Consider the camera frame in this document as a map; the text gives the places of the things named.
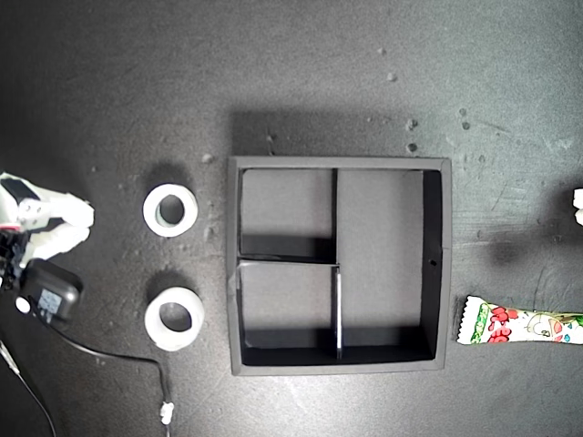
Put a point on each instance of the white tape roll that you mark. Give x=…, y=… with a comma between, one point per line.
x=155, y=325
x=152, y=214

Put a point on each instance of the cartoon printed snack bar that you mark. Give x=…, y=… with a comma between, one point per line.
x=501, y=321

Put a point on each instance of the black tray with wells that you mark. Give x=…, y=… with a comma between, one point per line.
x=382, y=255

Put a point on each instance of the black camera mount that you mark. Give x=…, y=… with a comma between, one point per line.
x=11, y=259

